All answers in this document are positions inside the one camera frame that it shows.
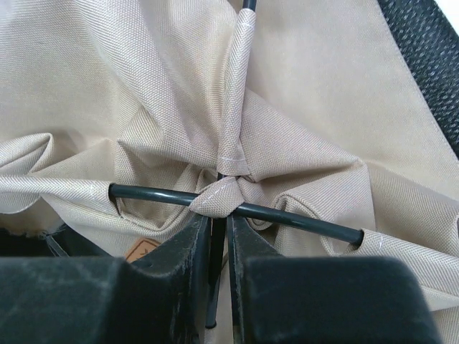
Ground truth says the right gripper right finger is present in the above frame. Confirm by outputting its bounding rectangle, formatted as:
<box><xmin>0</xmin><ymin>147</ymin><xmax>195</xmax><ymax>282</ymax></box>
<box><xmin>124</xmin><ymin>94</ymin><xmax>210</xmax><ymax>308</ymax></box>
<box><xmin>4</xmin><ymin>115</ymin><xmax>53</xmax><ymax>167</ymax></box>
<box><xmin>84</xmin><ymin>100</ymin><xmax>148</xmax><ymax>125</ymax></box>
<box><xmin>227</xmin><ymin>216</ymin><xmax>441</xmax><ymax>343</ymax></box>

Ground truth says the beige fabric pet tent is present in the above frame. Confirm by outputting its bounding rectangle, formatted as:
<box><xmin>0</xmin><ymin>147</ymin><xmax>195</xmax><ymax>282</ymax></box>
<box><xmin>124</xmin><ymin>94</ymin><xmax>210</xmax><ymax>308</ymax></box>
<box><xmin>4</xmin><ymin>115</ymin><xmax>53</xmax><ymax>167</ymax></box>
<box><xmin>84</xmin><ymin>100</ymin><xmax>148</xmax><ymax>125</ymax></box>
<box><xmin>1</xmin><ymin>1</ymin><xmax>458</xmax><ymax>343</ymax></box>

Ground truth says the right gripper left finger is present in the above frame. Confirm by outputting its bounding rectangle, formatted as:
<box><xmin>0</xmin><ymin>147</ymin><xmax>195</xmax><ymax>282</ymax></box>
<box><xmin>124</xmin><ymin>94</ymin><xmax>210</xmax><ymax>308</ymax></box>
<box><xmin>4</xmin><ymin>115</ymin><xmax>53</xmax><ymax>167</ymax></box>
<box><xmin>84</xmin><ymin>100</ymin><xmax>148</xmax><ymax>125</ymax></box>
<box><xmin>1</xmin><ymin>215</ymin><xmax>210</xmax><ymax>343</ymax></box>

